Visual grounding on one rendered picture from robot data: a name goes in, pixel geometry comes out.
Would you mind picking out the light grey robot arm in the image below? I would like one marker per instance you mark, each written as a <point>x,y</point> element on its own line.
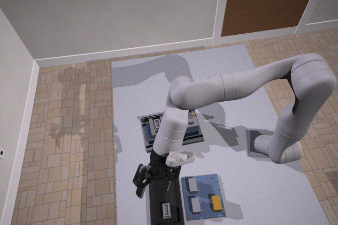
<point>309,76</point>

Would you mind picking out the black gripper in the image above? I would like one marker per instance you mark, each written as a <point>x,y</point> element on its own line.
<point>157,168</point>

